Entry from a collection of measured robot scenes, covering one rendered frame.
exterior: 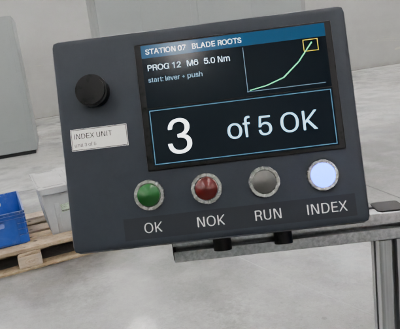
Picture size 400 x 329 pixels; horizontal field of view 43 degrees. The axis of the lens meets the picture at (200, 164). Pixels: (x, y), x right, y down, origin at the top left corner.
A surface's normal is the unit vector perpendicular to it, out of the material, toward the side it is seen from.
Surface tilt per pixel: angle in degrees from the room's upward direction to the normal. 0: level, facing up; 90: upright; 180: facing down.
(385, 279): 90
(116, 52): 75
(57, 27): 90
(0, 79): 90
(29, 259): 90
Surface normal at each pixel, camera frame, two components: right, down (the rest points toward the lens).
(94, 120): -0.04, -0.03
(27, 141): 0.28, 0.18
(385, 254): -0.01, 0.23
